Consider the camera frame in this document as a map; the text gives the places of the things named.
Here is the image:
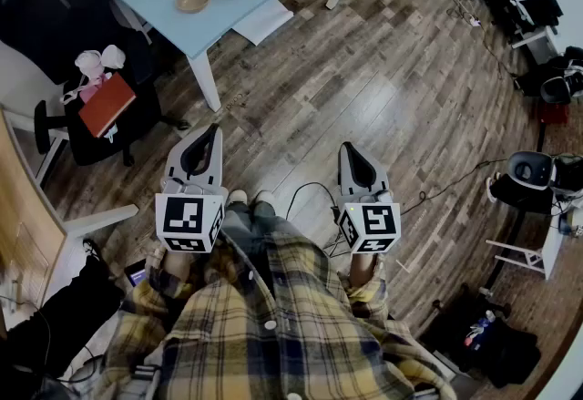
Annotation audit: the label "grey black round helmet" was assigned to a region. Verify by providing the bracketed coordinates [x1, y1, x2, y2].
[505, 150, 555, 192]
[539, 69, 583, 106]

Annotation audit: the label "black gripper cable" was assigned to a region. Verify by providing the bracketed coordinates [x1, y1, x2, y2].
[285, 181, 350, 259]

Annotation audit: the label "dark phone with blue screen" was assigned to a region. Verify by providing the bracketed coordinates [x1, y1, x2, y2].
[124, 257, 149, 289]

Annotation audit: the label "black office chair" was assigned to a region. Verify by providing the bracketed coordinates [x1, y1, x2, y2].
[0, 0, 192, 168]

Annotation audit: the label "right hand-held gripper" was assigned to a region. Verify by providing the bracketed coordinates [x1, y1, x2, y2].
[334, 141, 402, 255]

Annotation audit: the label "grey striped strap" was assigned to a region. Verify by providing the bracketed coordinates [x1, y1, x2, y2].
[118, 364, 160, 400]

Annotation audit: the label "white teapot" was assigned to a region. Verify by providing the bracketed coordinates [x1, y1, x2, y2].
[74, 49, 104, 77]

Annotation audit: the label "long black floor cable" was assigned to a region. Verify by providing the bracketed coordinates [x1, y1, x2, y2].
[400, 157, 509, 217]

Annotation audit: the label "white stool frame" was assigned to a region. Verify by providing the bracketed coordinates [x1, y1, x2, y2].
[485, 238, 547, 274]

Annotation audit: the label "person's right forearm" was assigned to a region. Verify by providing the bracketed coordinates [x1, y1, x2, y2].
[343, 251, 388, 313]

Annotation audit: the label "black backpack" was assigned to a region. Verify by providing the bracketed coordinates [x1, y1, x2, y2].
[418, 283, 543, 390]

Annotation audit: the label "person's grey jeans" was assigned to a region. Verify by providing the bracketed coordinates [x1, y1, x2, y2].
[221, 201, 315, 262]

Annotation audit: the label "person's left forearm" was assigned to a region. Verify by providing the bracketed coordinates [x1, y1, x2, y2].
[145, 246, 206, 299]

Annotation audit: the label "white flat panel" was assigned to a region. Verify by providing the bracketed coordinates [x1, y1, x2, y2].
[231, 0, 295, 46]

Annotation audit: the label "red book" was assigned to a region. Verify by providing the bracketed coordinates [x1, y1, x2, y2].
[77, 72, 138, 138]

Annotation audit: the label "person's yellow plaid shirt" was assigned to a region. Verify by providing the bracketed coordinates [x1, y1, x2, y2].
[93, 229, 456, 400]

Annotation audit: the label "wooden desk with white frame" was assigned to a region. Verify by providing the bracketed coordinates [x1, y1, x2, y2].
[0, 108, 140, 299]

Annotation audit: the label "person's right shoe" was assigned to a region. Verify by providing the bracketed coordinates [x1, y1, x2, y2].
[252, 190, 278, 208]

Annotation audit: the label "white mug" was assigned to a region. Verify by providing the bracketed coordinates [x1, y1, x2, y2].
[100, 44, 127, 70]

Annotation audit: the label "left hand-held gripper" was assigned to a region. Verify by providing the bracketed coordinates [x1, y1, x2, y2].
[154, 123, 229, 254]

